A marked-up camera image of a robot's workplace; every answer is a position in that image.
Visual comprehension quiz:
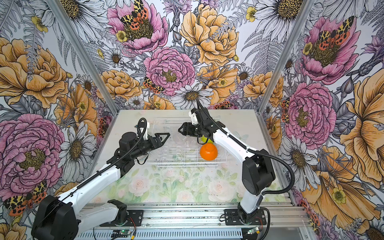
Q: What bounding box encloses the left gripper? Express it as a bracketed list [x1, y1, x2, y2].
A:
[131, 132, 171, 158]

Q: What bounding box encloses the white wire dish rack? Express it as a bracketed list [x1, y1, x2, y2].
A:
[147, 118, 228, 168]

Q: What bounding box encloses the clear glass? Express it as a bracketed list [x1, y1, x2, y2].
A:
[173, 132, 188, 146]

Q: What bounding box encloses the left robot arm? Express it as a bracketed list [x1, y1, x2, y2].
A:
[32, 132, 170, 240]

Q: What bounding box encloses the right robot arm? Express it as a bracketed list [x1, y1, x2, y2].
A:
[178, 108, 276, 224]

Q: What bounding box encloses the green plastic bowl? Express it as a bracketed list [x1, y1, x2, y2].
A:
[201, 136, 213, 144]

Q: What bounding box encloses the orange plastic bowl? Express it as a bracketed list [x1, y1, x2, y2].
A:
[200, 143, 218, 161]

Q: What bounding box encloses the small green circuit board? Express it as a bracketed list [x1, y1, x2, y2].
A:
[111, 230, 131, 240]

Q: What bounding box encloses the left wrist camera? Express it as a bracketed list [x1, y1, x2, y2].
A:
[140, 125, 150, 141]

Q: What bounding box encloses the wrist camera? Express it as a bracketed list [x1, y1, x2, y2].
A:
[140, 125, 150, 141]
[189, 110, 199, 125]

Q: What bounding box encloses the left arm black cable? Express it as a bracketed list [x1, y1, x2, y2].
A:
[32, 117, 149, 229]

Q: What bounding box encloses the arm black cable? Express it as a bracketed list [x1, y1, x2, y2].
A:
[196, 100, 296, 196]
[32, 117, 149, 229]

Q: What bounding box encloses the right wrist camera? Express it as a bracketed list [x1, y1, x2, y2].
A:
[189, 110, 199, 125]

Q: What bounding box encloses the aluminium front rail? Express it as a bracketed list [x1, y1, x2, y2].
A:
[127, 202, 310, 229]

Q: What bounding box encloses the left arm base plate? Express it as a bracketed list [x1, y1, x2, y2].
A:
[100, 210, 144, 227]

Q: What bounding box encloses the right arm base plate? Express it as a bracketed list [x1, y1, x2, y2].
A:
[223, 209, 267, 226]

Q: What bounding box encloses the white slotted cable duct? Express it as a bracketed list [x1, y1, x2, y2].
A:
[76, 228, 243, 240]

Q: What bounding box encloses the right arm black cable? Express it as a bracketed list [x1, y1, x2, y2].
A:
[196, 100, 296, 196]

